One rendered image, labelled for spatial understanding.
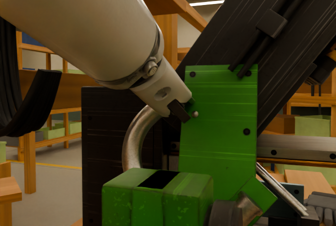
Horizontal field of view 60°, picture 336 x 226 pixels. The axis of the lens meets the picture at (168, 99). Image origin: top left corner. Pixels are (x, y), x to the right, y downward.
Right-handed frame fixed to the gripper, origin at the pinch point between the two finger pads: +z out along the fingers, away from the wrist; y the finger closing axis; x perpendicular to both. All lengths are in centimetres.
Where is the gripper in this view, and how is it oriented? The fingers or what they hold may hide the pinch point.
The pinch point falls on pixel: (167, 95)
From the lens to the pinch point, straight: 44.5
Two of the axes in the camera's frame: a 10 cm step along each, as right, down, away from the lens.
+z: 2.7, 2.8, 9.2
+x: -7.6, 6.5, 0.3
